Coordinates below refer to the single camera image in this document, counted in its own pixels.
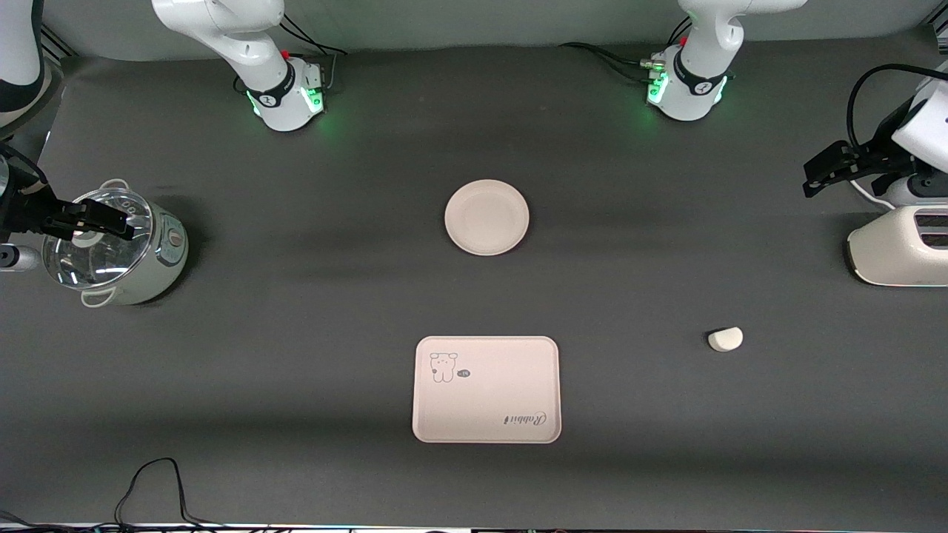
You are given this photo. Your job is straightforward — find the round cream plate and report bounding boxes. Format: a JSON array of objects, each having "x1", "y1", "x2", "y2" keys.
[{"x1": 444, "y1": 179, "x2": 530, "y2": 257}]

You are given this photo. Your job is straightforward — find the glass pot lid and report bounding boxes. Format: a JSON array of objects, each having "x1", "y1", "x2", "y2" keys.
[{"x1": 43, "y1": 187, "x2": 155, "y2": 289}]

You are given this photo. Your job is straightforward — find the pale green electric cooking pot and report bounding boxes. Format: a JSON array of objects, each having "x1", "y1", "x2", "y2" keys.
[{"x1": 42, "y1": 178, "x2": 190, "y2": 308}]

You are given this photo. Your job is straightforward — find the cream white toaster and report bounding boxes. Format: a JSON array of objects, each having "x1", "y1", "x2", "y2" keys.
[{"x1": 847, "y1": 205, "x2": 948, "y2": 287}]

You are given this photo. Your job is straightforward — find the white toaster power cable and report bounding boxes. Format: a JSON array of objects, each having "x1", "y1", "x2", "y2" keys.
[{"x1": 850, "y1": 178, "x2": 894, "y2": 209}]

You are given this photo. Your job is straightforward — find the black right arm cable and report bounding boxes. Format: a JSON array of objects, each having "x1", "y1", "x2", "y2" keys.
[{"x1": 0, "y1": 143, "x2": 48, "y2": 190}]

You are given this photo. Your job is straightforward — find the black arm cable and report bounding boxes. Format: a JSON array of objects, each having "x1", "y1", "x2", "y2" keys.
[
  {"x1": 846, "y1": 62, "x2": 948, "y2": 149},
  {"x1": 0, "y1": 143, "x2": 48, "y2": 190}
]

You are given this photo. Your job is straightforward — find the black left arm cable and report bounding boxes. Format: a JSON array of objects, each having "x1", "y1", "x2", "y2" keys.
[{"x1": 846, "y1": 62, "x2": 948, "y2": 149}]

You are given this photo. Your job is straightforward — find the black left arm base cables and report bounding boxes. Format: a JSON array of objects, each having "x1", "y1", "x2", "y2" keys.
[{"x1": 558, "y1": 16, "x2": 694, "y2": 84}]

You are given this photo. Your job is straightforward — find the black arm base cables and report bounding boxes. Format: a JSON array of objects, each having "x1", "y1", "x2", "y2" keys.
[
  {"x1": 558, "y1": 16, "x2": 694, "y2": 84},
  {"x1": 280, "y1": 13, "x2": 349, "y2": 94}
]

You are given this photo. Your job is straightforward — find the thin black looped cable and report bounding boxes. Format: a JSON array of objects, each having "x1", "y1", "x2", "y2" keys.
[{"x1": 113, "y1": 457, "x2": 223, "y2": 529}]

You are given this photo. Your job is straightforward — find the black right arm base cables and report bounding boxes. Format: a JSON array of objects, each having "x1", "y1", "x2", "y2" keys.
[{"x1": 280, "y1": 13, "x2": 349, "y2": 94}]

